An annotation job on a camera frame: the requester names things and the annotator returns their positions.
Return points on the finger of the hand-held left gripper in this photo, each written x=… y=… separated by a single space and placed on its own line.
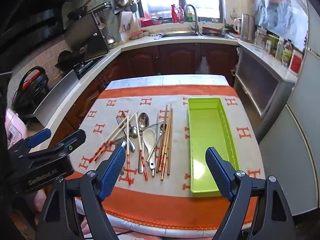
x=40 y=136
x=72 y=141

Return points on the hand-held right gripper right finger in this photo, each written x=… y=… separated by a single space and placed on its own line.
x=220 y=172

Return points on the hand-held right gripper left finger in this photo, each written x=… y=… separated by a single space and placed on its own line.
x=112 y=170

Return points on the light red-tipped chopstick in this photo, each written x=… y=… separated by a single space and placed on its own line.
x=93 y=158
x=98 y=156
x=129 y=170
x=140 y=145

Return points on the twisted metal chopstick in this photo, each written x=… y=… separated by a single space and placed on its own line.
x=117 y=140

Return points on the green plastic utensil tray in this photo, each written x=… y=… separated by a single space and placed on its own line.
x=207 y=142

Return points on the metal fork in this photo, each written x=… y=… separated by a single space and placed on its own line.
x=120 y=121

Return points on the white ceramic spoon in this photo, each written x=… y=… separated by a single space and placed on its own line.
x=150 y=137

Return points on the large metal spoon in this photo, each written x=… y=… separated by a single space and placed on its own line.
x=143 y=121

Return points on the smooth metal chopstick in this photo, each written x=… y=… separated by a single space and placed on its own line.
x=156 y=122

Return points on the pink kitchen appliance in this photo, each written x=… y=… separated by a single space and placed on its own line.
x=15 y=127

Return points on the black pressure cooker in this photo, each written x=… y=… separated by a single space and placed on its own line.
x=32 y=90

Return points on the steel stove guard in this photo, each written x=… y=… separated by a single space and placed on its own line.
x=57 y=92

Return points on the orange and beige printed blanket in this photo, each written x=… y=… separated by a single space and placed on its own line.
x=155 y=205

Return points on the white patterned table cover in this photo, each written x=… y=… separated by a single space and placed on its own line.
x=140 y=226

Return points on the gas stove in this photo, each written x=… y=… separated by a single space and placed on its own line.
x=85 y=67

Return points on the black wok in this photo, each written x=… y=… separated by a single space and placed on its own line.
x=65 y=58

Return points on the grey refrigerator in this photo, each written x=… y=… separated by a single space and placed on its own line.
x=300 y=130

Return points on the stainless steel splash panel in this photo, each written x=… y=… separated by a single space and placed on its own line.
x=87 y=40

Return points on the white plastic bag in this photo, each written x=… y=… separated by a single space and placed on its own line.
x=203 y=66

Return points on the steel ladle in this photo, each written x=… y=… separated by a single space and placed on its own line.
x=110 y=38

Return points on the black range hood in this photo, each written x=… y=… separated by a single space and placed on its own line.
x=32 y=17

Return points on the dark wooden base cabinets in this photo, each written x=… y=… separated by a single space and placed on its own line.
x=175 y=57

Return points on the white kitchen countertop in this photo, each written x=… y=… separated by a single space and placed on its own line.
x=145 y=41

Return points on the black hanging frying pan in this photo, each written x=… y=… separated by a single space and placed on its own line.
x=77 y=11

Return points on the white cutting board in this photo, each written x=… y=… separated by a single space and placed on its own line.
x=125 y=21

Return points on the red box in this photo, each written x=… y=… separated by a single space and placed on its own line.
x=296 y=61

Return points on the green label bottle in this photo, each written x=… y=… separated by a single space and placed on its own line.
x=287 y=52

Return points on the white plastic bottle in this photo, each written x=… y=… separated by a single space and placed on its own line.
x=278 y=47

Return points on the glass jar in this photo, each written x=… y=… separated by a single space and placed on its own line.
x=260 y=40

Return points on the green box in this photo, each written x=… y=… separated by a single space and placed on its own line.
x=272 y=42

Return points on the red basin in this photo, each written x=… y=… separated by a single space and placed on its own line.
x=147 y=21

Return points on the red plate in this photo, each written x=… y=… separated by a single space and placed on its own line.
x=211 y=30

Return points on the steel sink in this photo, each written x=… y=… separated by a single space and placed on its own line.
x=180 y=34

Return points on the stainless steel kettle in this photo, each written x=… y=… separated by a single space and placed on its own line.
x=247 y=28

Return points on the pink cup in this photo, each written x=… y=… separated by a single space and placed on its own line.
x=237 y=26

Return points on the steel faucet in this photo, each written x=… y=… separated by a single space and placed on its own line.
x=196 y=20

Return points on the red bottle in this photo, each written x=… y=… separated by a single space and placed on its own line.
x=173 y=12
x=180 y=13

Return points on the crumpled plastic wall sheet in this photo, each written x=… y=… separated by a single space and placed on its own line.
x=280 y=7

